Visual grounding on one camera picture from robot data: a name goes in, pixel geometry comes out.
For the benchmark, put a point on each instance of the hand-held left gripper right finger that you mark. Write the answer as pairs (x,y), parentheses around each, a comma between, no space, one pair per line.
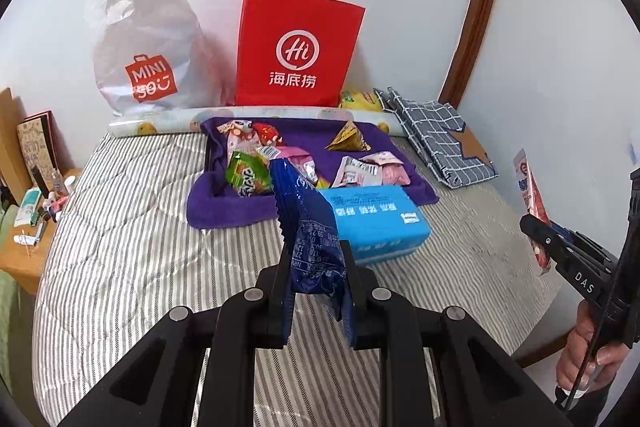
(350,322)

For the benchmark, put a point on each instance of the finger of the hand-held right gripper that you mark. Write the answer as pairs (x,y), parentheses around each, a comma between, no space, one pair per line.
(565,232)
(542,237)

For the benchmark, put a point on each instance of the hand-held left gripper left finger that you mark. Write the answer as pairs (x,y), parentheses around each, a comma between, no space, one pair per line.
(286,312)

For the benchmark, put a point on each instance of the orange red snack packet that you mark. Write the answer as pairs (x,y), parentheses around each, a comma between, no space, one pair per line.
(530,197)

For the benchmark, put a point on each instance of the dark blue snack packet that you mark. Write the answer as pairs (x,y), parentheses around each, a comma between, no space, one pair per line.
(310,247)

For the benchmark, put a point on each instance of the purple towel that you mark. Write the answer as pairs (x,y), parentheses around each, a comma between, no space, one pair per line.
(215,207)

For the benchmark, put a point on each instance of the green snack packet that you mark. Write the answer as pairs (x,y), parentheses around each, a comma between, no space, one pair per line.
(245,174)

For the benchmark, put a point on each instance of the white pink snack packet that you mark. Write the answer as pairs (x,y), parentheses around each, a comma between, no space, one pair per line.
(355,172)

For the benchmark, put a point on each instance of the yellow triangular snack packet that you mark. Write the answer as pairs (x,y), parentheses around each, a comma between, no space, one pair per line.
(350,138)

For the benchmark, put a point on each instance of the person's right forearm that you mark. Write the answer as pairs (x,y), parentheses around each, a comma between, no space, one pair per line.
(610,407)

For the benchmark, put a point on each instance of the person's right hand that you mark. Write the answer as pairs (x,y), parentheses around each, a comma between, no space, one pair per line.
(575,357)

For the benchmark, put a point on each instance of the brown wooden baseboard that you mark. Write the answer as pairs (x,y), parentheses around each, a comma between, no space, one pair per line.
(545,353)

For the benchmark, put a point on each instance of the blue tissue pack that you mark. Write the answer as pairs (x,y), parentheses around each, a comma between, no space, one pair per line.
(380,227)

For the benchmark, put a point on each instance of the grey checked cloth with star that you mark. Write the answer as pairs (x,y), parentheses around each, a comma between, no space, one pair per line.
(440,142)

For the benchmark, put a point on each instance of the yellow snack bag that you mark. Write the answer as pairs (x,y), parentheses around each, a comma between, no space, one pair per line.
(360,101)

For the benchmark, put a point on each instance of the fruit print paper roll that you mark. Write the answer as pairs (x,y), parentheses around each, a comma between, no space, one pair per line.
(165,122)

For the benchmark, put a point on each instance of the wooden nightstand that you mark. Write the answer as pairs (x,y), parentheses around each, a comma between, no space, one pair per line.
(25,262)

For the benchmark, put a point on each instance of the green cloth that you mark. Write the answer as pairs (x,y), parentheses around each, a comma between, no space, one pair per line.
(7,307)

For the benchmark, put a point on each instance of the teal white tube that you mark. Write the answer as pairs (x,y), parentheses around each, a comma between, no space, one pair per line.
(26,207)

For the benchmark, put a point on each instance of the red paper bag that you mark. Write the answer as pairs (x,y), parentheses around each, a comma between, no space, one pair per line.
(300,22)

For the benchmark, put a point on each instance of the white plastic shopping bag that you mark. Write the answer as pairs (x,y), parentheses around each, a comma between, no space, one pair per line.
(150,37)

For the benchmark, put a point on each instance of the wooden headboard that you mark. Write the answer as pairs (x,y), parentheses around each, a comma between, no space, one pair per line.
(7,132)

